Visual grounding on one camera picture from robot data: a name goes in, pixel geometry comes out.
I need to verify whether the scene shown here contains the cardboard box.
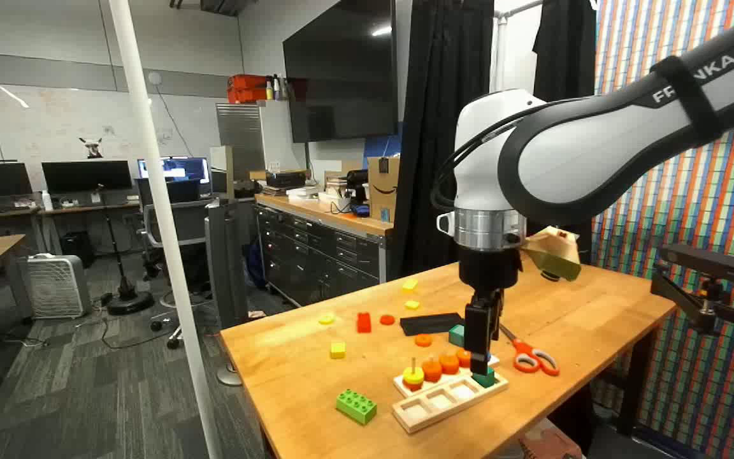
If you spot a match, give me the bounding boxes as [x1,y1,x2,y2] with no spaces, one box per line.
[367,155,401,224]

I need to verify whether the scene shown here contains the black drawer cabinet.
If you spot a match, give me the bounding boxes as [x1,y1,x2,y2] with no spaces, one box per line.
[257,205,381,305]

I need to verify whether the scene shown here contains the round yellow block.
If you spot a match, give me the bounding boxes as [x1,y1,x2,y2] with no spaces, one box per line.
[404,356,423,389]

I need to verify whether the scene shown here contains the orange handled scissors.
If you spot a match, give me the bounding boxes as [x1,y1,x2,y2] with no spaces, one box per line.
[503,326,558,377]

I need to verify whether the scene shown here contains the yellow square block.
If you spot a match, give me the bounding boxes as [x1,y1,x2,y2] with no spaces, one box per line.
[329,341,347,359]

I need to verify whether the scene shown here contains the flat red round disc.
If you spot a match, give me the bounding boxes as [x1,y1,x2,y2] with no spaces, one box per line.
[381,314,395,326]

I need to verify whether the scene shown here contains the red cylinder block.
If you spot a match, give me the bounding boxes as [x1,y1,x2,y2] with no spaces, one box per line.
[357,310,373,335]

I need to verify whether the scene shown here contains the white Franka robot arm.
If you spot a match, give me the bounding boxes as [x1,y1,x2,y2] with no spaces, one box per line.
[432,25,734,373]

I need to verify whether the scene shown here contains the black flat rectangular object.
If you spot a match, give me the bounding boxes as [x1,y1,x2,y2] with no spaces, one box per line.
[401,314,465,337]

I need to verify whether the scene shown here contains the wall mounted black television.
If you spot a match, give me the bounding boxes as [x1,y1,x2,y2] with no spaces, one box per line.
[284,0,399,142]

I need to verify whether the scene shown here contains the green cube block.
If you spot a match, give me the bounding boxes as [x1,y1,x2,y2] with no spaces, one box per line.
[473,367,499,387]

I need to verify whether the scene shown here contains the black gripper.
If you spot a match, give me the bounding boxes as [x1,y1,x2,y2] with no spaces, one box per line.
[459,249,524,374]

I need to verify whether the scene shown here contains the white vertical pole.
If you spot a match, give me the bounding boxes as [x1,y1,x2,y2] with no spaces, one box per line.
[108,0,223,459]

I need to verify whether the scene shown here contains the flat yellow disc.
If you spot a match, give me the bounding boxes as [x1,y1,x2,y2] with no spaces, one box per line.
[320,314,338,326]

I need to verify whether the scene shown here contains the wooden peg base board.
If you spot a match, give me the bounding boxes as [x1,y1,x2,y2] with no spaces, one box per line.
[392,359,503,400]

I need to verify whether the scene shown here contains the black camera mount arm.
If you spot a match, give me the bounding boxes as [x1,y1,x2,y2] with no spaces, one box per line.
[650,244,734,335]

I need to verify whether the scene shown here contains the white box fan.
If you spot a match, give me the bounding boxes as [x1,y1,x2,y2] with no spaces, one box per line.
[25,252,92,322]

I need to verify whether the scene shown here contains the wooden tray with square holes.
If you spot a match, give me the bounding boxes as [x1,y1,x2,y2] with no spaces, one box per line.
[392,373,508,434]

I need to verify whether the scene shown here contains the green lego brick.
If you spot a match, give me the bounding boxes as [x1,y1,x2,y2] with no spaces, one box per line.
[338,389,378,426]

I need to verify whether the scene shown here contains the teal green wedge block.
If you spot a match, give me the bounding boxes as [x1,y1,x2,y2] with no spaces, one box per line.
[448,323,465,347]

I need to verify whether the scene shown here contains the orange round block stack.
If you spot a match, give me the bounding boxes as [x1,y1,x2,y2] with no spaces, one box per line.
[422,356,441,383]
[457,349,473,367]
[438,355,459,374]

